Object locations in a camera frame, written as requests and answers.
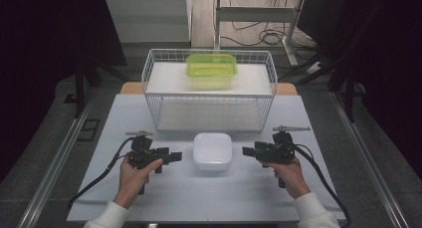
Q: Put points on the person's left hand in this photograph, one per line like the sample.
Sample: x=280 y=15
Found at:
x=132 y=183

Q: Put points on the black rectangular floor frame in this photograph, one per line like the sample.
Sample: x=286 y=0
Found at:
x=89 y=129

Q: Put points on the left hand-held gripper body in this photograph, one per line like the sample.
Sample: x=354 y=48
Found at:
x=141 y=151

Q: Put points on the black metal stand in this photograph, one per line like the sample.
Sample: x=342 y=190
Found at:
x=348 y=95
x=79 y=88

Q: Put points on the person's right hand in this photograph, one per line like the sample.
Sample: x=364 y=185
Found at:
x=292 y=180

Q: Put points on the white cabinet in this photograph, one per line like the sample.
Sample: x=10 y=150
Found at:
x=149 y=19

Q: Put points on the white desk frame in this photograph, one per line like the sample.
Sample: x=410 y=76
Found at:
x=255 y=14

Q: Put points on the aluminium rail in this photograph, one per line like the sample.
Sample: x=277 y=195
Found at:
x=56 y=161
x=368 y=161

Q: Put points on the white power strip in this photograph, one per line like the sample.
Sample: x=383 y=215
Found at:
x=314 y=67

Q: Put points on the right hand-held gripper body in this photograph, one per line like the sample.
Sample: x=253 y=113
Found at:
x=282 y=150

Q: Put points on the white plastic container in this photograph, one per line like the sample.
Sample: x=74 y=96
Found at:
x=212 y=151

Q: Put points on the yellow-green plastic container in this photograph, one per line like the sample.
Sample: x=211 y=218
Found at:
x=211 y=67

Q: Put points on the white table mat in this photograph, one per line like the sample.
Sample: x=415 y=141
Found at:
x=199 y=194

